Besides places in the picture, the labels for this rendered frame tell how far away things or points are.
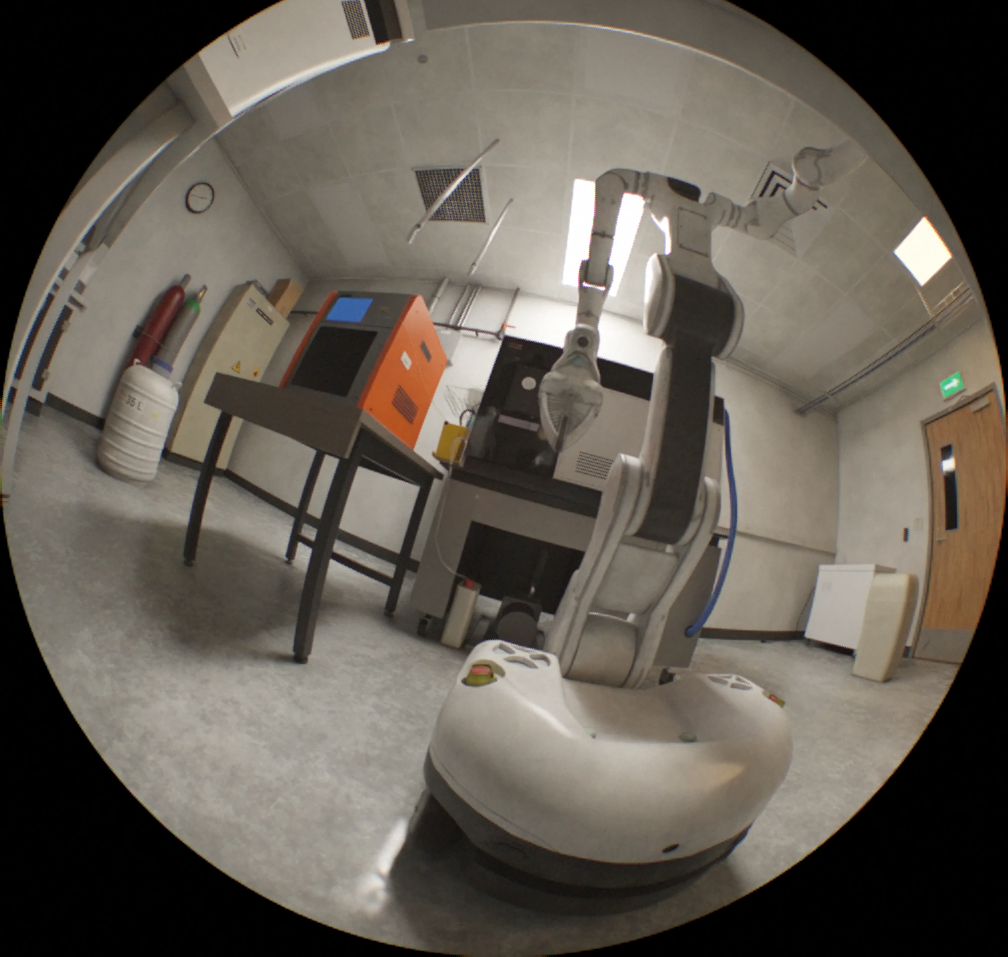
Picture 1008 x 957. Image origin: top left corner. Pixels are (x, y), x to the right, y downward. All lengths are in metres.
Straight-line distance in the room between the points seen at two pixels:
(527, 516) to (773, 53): 1.29
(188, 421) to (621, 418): 3.56
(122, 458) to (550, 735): 2.17
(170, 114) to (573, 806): 0.89
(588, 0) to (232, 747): 0.99
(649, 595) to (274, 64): 1.28
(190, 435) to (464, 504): 2.98
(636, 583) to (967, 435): 3.66
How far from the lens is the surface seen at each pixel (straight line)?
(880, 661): 2.62
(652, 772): 0.36
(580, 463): 1.34
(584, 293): 0.90
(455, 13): 0.35
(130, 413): 2.15
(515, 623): 1.39
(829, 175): 0.94
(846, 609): 3.45
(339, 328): 1.07
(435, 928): 0.58
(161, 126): 0.60
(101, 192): 0.55
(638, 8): 0.32
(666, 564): 0.69
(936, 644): 3.78
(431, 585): 1.28
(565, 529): 1.22
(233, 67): 0.70
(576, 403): 0.46
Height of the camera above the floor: 0.55
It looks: 13 degrees up
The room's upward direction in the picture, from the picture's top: 17 degrees clockwise
